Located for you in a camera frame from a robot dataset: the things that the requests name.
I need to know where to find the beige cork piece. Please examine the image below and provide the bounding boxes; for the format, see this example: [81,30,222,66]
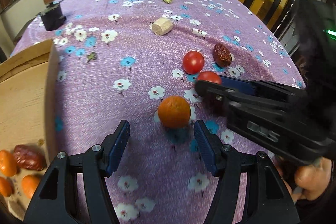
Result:
[151,18,173,36]

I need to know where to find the person's right hand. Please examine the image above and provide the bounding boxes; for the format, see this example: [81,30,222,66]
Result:
[276,157,333,203]

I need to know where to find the black cylindrical holder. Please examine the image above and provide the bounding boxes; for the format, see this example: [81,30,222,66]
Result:
[38,1,67,31]

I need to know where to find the purple floral tablecloth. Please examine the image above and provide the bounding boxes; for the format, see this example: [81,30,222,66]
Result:
[15,0,304,223]

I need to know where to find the shallow cardboard box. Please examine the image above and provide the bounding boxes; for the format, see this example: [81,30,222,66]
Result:
[0,39,60,222]

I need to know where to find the orange tangerine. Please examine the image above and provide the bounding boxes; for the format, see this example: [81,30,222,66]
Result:
[0,149,18,177]
[0,177,13,197]
[158,96,191,129]
[21,174,42,199]

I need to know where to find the dried red jujube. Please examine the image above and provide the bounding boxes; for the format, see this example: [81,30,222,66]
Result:
[13,144,47,171]
[213,43,232,68]

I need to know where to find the small dried leaf scrap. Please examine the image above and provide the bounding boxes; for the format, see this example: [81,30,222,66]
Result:
[87,52,97,63]

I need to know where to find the red cherry tomato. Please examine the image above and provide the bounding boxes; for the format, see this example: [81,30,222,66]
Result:
[197,71,222,85]
[182,51,205,75]

